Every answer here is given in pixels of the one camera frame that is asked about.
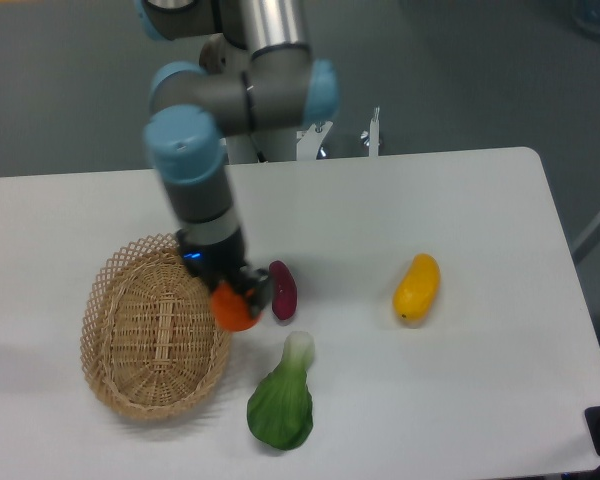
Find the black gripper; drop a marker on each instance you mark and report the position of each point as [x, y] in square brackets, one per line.
[216, 262]

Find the orange fruit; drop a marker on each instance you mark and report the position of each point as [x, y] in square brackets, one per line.
[232, 311]

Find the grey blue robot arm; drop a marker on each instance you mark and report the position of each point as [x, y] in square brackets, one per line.
[194, 108]

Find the woven wicker basket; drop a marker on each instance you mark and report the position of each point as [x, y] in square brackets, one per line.
[150, 347]

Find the green bok choy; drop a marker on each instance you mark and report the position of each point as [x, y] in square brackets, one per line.
[280, 411]

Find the yellow mango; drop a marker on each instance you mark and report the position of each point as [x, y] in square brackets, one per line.
[417, 290]

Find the blue object top right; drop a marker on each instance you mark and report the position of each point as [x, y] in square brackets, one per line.
[586, 16]

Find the white metal bracket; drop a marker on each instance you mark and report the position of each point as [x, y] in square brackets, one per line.
[310, 143]

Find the white clamp post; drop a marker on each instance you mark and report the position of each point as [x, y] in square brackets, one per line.
[371, 138]

